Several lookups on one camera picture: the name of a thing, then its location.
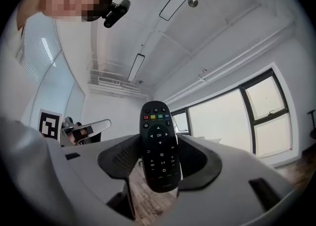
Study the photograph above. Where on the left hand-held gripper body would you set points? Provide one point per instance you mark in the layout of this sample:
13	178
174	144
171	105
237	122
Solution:
49	126

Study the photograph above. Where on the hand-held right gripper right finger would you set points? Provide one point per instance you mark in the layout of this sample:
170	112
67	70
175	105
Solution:
197	161

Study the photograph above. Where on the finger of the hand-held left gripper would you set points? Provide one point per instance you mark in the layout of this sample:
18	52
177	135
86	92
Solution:
102	124

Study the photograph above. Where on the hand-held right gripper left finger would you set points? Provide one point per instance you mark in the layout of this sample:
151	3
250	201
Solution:
118	157

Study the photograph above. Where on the black remote control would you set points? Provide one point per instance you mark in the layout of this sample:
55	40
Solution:
159	135

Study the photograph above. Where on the black framed tilting window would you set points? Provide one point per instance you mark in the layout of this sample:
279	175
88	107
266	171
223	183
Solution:
181	121

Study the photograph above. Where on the large fixed window pane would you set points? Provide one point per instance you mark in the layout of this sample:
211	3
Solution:
217	121

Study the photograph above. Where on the white air conditioner unit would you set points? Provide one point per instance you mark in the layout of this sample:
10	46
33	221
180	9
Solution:
108	80

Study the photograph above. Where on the black stand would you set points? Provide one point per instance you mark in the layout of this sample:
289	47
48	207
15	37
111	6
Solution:
313	112

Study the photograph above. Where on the round ceiling smoke detector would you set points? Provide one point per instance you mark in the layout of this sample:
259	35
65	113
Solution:
192	2

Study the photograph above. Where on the white pipe bracket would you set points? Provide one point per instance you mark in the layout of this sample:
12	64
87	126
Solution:
203	79

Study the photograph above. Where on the black head-worn camera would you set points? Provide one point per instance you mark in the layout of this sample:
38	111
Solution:
118	10

